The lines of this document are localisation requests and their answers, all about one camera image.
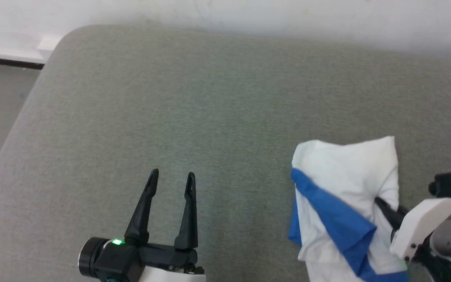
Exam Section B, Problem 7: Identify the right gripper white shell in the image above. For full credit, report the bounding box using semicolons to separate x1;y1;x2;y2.
374;197;451;263

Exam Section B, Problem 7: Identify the left gripper black motor cylinder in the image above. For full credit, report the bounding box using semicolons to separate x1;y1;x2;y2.
78;237;110;279

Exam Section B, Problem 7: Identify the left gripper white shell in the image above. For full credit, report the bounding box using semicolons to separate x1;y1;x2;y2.
124;168;207;282

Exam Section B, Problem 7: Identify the white wall baseboard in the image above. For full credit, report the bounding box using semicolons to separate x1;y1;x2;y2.
0;34;65;71

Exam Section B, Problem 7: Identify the blue and white t-shirt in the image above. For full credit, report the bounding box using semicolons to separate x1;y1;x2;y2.
287;136;410;282

